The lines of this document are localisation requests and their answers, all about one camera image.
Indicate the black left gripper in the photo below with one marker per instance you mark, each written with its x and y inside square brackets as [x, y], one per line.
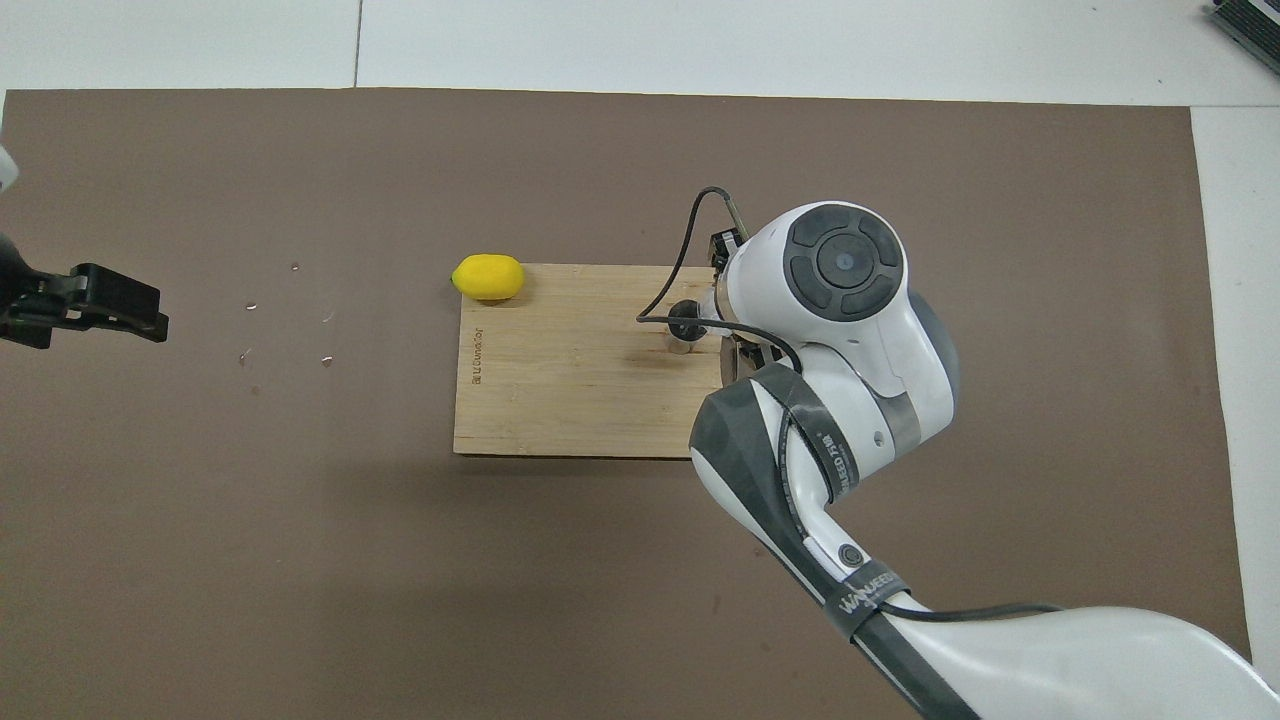
[25, 290]

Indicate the steel double jigger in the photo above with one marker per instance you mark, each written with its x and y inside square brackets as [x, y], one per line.
[684, 322]

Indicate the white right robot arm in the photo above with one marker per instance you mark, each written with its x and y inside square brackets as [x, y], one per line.
[850, 400]

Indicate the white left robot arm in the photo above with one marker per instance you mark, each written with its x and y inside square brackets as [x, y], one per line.
[5, 172]

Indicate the bamboo cutting board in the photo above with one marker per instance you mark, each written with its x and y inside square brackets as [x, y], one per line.
[570, 380]

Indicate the yellow lemon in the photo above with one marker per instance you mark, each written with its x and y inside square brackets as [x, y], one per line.
[488, 278]

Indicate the brown table mat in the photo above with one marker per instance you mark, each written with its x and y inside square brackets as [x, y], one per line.
[300, 500]

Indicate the grey ribbed device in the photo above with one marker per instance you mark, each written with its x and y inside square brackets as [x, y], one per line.
[1250, 20]

